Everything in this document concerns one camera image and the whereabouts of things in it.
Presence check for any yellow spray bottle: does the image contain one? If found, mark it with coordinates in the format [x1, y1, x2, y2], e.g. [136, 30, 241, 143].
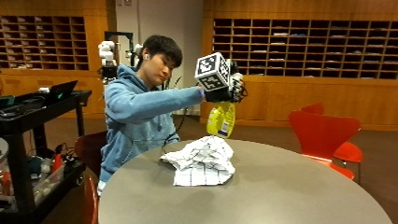
[205, 72, 246, 140]

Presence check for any white marker cube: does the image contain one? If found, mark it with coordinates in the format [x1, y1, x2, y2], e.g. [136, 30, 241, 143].
[194, 51, 233, 92]

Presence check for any wooden mail slot shelf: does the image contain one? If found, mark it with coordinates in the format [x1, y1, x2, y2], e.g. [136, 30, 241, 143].
[211, 18, 398, 80]
[0, 15, 90, 71]

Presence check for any white checkered cloth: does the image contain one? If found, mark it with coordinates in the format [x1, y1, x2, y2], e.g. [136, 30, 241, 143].
[160, 135, 237, 188]

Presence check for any person in blue hoodie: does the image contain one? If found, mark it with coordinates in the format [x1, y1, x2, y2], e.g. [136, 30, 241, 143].
[96, 35, 207, 196]

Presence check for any dark red chair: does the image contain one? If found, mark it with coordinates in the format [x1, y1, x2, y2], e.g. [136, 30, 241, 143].
[73, 130, 109, 179]
[81, 167, 101, 224]

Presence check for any black laptop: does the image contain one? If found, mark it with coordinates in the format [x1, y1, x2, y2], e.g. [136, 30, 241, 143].
[40, 79, 80, 106]

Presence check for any red tool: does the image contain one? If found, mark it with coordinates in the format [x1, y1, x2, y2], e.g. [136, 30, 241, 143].
[50, 152, 65, 174]

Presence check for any black utility cart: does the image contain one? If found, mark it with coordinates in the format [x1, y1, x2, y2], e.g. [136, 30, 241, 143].
[0, 89, 93, 224]

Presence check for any clear plastic box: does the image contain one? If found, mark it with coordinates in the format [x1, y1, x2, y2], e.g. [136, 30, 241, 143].
[30, 164, 66, 204]

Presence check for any black metal frame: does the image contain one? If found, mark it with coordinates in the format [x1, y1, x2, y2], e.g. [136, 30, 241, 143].
[104, 30, 137, 67]

